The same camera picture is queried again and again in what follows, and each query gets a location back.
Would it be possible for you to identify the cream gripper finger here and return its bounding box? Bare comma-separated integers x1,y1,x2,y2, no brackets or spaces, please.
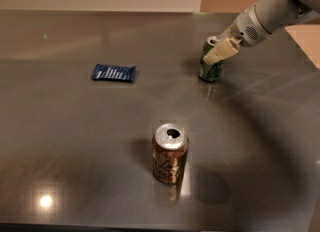
203,37,240,65
218,25,235,40

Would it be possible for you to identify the green soda can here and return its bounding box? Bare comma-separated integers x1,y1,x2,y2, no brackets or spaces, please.
199,36,224,82

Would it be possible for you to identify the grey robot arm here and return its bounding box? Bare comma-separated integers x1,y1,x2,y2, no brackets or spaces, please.
204,0,320,65

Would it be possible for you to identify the brown soda can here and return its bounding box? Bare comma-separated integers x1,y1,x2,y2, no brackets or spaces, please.
152,123,189,185

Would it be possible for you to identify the blue snack packet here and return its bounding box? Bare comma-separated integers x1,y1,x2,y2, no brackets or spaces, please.
91,64,136,82

